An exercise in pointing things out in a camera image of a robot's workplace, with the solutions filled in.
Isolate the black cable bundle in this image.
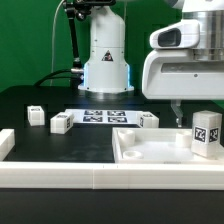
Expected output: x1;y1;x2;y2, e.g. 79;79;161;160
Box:
33;68;84;88

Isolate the grey thin cable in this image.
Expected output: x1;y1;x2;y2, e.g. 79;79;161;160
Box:
49;0;66;87

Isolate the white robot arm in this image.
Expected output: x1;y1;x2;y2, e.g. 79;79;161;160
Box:
79;0;224;117

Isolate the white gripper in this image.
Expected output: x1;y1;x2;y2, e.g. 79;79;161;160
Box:
142;50;224;127

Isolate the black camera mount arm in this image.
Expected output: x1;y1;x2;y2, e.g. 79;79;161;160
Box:
63;0;116;85

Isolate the white U-shaped obstacle fence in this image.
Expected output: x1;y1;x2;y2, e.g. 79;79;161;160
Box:
0;128;224;191

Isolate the white square tabletop part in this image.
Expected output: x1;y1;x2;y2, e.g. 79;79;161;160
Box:
112;128;224;165

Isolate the AprilTag marker sheet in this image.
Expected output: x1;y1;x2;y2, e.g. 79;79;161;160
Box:
65;109;137;124

